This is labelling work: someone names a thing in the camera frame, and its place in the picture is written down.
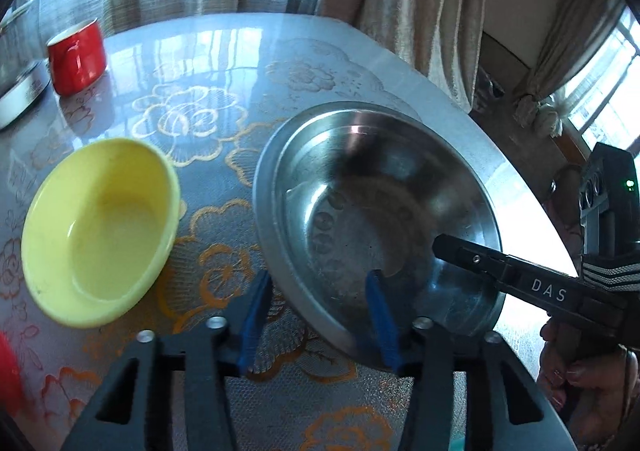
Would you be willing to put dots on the person's right hand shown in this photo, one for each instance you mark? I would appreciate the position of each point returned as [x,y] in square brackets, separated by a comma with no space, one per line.
[609,386]

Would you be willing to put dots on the beige right tied curtain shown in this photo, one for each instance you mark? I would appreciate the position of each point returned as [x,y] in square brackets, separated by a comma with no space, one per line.
[578,30]

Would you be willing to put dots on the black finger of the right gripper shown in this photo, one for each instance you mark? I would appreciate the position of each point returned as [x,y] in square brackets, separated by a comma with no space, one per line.
[505,270]

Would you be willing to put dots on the teal plastic plate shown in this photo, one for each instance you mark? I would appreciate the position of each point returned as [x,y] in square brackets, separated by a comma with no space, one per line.
[457,445]

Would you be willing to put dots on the yellow plastic bowl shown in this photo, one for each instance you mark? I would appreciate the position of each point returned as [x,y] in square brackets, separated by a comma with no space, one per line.
[99,231]

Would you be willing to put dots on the red plastic bowl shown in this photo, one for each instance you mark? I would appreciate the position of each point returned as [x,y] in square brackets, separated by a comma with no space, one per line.
[11,391]

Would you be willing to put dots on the stainless steel bowl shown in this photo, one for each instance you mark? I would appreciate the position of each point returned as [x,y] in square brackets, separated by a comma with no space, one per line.
[345,188]

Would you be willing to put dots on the red ceramic mug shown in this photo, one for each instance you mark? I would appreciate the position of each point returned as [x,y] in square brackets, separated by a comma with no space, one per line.
[77,57]

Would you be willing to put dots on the white glass electric kettle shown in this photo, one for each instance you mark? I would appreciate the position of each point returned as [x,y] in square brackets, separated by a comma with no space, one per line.
[23,76]

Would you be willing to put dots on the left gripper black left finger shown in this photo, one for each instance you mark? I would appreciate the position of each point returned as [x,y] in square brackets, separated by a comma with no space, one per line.
[131,410]

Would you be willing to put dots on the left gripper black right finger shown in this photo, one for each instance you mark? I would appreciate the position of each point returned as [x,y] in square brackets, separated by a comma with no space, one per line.
[473,387]

